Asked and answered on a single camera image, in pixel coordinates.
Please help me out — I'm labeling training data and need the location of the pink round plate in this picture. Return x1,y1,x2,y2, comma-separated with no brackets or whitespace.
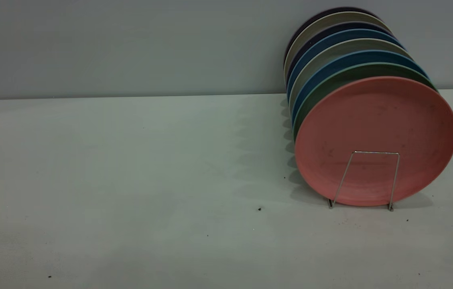
295,76,453,207

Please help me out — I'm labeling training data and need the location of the dark purple round plate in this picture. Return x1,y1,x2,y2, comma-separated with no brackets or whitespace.
283,7,377,65
285,22,393,87

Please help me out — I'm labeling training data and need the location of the green round plate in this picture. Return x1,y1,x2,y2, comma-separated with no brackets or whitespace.
293,62,439,139

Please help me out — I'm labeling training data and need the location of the metal wire plate rack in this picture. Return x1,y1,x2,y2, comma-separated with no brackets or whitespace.
328,151,400,212

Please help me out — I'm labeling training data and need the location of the blue round plate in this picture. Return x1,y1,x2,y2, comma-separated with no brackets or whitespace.
291,50,429,125
286,29,405,105

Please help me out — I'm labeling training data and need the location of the beige round plate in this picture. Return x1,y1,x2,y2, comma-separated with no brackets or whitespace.
283,11,391,83
289,38,411,117

